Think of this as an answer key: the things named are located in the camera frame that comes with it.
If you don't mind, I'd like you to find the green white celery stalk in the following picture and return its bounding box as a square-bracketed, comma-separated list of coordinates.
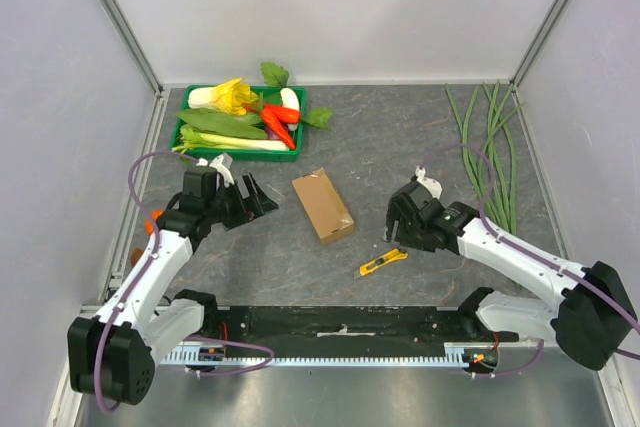
[171, 126, 289, 153]

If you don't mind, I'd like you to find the green long beans bundle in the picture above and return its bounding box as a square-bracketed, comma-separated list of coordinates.
[444, 82, 523, 234]

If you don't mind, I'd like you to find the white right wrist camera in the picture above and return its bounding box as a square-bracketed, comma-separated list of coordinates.
[412, 166, 443, 200]

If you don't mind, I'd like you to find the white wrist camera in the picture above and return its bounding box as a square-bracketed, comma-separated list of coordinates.
[412, 166, 443, 200]
[197, 153, 235, 187]

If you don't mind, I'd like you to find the yellow utility knife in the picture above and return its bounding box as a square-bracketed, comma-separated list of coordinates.
[353, 248, 408, 279]

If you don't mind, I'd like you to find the slotted white cable duct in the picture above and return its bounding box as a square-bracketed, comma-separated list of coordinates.
[160, 341, 469, 368]

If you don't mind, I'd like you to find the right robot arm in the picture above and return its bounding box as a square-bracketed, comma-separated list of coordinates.
[244, 171, 639, 374]

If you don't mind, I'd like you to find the green leaf sprig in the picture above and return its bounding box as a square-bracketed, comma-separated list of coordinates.
[260, 61, 290, 89]

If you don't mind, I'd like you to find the large green leaf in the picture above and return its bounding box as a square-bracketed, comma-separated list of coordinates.
[176, 109, 268, 140]

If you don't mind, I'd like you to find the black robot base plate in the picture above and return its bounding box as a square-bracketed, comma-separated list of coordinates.
[195, 306, 518, 354]

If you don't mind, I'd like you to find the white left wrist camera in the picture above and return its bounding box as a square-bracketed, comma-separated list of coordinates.
[197, 153, 235, 187]

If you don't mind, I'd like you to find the red chili pepper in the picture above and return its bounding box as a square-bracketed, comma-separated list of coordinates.
[243, 104, 301, 150]

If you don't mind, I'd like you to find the brown cardboard express box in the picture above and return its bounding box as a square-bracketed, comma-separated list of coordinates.
[292, 168, 355, 245]

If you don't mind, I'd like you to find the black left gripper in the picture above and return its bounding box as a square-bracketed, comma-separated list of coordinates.
[205, 171, 278, 231]

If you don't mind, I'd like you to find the white radish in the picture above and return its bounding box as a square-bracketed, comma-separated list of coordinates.
[280, 87, 300, 131]

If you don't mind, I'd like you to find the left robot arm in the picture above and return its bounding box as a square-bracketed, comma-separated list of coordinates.
[67, 164, 278, 411]

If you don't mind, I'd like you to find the green leaf beside tray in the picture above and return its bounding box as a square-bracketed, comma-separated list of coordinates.
[301, 107, 333, 130]

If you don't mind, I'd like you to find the yellow napa cabbage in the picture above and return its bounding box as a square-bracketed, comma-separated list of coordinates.
[187, 77, 258, 116]

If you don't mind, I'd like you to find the small orange pumpkin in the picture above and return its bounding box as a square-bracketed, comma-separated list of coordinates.
[144, 209, 164, 235]

